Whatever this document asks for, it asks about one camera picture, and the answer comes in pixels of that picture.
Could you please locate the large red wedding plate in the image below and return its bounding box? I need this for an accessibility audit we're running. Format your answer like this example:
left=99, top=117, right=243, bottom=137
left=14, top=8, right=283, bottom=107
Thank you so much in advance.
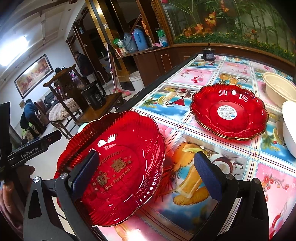
left=55, top=111, right=166, bottom=226

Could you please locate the red plate with sticker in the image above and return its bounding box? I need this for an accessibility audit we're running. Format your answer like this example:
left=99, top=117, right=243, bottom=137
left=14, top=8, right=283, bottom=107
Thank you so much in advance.
left=190, top=83, right=269, bottom=141

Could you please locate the white bowl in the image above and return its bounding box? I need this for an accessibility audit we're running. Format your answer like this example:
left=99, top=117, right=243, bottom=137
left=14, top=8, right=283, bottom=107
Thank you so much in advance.
left=282, top=100, right=296, bottom=157

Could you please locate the beige bowl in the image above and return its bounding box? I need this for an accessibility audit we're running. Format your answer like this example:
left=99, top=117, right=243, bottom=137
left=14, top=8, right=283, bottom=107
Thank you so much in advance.
left=263, top=72, right=296, bottom=108

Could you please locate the person's left hand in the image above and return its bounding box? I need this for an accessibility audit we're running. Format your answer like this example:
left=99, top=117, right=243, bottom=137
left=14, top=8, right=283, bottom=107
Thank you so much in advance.
left=1, top=165, right=35, bottom=240

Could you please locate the colourful fruit tablecloth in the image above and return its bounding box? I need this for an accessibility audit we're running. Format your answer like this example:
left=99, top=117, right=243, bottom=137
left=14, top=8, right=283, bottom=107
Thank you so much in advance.
left=99, top=56, right=295, bottom=240

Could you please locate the tall wooden armchair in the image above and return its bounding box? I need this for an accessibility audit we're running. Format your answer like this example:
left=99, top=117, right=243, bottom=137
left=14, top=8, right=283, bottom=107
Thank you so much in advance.
left=43, top=64, right=89, bottom=140

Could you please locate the black kettle on chair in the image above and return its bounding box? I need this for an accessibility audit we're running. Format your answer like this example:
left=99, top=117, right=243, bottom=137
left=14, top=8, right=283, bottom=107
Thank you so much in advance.
left=81, top=80, right=106, bottom=110

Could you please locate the white plastic bucket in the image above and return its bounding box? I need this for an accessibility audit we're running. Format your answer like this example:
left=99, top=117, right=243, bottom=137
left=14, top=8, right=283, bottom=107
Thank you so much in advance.
left=129, top=71, right=144, bottom=92

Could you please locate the grey blue jug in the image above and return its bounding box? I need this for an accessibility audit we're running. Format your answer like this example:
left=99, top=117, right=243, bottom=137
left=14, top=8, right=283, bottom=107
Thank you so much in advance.
left=122, top=33, right=138, bottom=53

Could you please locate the green white packet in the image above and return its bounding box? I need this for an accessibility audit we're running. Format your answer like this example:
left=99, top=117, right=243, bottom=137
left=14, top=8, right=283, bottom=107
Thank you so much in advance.
left=156, top=29, right=169, bottom=47

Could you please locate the flower garden mural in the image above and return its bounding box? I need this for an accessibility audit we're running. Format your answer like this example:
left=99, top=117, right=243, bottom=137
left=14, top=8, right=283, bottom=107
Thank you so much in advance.
left=161, top=0, right=295, bottom=62

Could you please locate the framed wall painting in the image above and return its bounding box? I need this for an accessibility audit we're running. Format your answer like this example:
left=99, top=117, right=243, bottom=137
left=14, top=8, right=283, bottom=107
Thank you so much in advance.
left=14, top=54, right=54, bottom=99

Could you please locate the mop with metal handle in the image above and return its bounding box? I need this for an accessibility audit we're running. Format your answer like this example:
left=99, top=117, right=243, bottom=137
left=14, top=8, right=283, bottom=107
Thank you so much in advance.
left=106, top=43, right=131, bottom=98

